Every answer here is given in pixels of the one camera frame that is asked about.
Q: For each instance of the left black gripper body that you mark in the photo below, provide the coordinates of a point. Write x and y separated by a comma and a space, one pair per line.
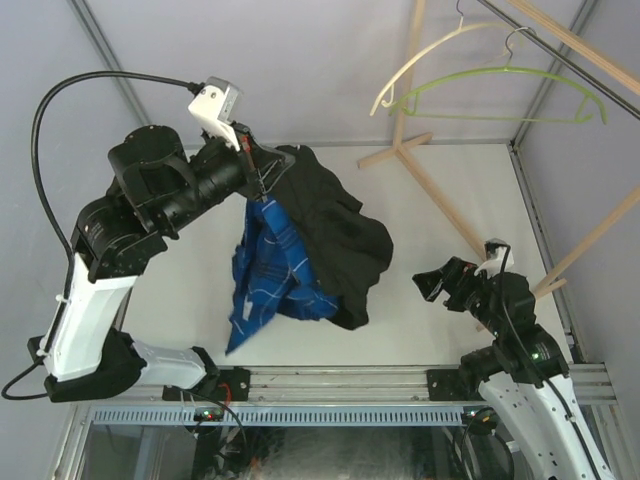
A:
251, 175

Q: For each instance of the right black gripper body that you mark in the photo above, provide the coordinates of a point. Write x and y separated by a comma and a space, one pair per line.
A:
470, 289

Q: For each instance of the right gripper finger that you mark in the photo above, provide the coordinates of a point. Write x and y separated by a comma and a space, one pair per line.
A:
431, 282
431, 295

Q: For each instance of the black shirt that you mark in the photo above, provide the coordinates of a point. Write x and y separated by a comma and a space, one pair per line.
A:
348, 251

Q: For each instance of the blue plaid shirt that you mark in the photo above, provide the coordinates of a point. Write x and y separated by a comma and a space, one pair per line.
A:
273, 275

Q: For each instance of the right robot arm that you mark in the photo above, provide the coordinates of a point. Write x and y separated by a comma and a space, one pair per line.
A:
523, 375

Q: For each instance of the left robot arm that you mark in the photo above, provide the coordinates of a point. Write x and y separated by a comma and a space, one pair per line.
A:
157, 190

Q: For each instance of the green hanger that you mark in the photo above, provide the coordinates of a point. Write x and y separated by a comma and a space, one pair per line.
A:
487, 92

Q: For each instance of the cream hanger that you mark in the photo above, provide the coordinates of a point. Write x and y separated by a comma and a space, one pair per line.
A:
440, 49

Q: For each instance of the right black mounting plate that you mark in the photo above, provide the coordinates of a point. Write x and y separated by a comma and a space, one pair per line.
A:
446, 385

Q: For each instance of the black mounting plate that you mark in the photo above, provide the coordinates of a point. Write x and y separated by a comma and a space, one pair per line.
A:
231, 384
446, 385

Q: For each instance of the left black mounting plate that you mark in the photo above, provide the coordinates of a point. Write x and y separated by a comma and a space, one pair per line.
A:
231, 384

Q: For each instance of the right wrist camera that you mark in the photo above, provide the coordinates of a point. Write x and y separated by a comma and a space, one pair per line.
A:
499, 257

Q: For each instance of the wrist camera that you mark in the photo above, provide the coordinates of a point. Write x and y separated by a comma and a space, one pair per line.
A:
212, 108
499, 257

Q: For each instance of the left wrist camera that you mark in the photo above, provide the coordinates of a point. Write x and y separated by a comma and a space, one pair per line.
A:
212, 108

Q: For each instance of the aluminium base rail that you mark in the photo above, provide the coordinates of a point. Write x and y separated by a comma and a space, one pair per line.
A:
392, 385

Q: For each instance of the grey slotted cable duct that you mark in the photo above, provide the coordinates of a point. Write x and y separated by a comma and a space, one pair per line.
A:
282, 416

